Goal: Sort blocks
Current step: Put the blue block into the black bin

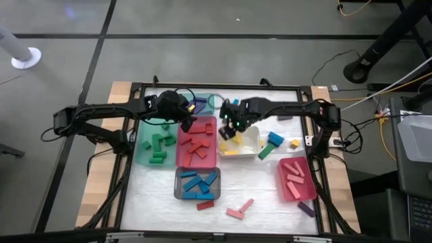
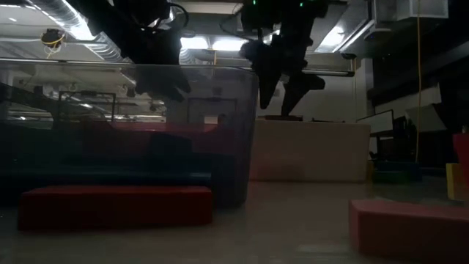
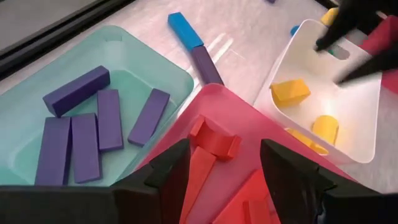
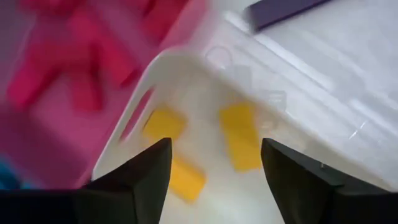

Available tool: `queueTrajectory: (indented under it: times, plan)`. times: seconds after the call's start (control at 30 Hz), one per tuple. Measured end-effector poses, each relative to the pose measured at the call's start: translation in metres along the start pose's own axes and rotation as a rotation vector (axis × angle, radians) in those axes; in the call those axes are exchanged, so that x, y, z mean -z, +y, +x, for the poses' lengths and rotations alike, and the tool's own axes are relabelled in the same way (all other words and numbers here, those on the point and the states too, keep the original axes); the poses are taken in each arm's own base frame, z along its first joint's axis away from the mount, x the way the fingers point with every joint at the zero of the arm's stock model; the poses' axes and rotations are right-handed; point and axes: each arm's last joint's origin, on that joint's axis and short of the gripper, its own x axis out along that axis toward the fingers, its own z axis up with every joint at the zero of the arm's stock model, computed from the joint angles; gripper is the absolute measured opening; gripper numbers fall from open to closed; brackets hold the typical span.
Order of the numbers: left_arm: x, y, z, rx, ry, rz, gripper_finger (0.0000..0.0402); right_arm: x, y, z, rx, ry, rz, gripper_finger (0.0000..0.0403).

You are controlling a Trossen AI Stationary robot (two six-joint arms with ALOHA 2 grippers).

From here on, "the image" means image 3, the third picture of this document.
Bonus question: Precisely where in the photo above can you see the white plastic bin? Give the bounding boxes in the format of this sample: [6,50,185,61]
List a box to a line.
[253,19,382,165]

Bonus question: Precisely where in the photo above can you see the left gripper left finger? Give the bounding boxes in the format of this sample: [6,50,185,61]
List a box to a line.
[112,139,191,224]

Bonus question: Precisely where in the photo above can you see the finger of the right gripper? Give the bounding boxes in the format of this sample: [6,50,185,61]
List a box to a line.
[335,43,398,85]
[315,0,385,52]

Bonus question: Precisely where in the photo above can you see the yellow cube block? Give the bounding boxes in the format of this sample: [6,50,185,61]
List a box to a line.
[269,78,312,109]
[321,7,340,27]

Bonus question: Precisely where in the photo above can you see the small teal plastic bin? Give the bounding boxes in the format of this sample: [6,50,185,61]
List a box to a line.
[0,25,195,187]

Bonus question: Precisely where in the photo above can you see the blue rectangular block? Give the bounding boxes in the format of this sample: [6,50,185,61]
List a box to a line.
[167,11,205,52]

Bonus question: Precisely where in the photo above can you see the large pink-red plastic bin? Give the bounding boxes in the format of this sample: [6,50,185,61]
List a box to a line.
[136,83,355,224]

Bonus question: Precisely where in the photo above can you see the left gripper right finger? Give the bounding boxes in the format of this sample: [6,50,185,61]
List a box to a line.
[260,139,338,224]

